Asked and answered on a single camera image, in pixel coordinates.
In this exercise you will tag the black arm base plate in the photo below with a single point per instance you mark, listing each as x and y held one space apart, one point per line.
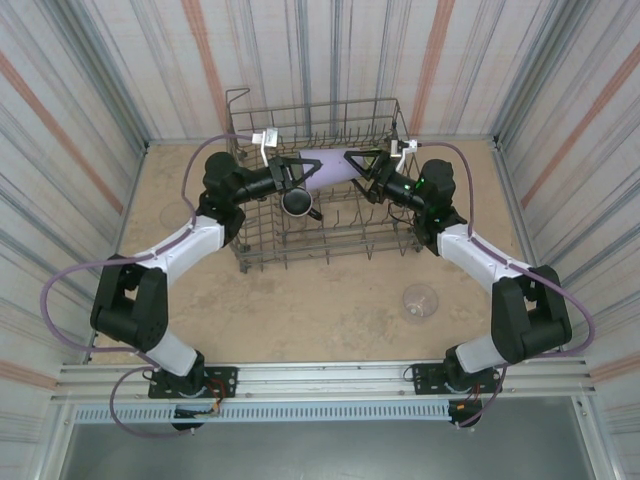
225 380
425 377

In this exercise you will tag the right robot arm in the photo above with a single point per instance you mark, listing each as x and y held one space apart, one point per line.
530 320

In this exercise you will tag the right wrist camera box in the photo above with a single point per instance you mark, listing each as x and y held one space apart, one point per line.
407 146

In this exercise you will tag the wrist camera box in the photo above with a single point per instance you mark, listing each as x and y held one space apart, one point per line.
407 146
270 136

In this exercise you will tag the grey metal panel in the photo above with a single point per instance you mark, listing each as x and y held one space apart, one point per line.
325 450

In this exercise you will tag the lavender plastic cup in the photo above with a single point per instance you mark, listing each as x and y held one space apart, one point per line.
330 167

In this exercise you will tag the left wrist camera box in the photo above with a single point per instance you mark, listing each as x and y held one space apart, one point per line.
270 136

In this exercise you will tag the aluminium mounting rail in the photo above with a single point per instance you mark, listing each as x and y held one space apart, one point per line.
325 377

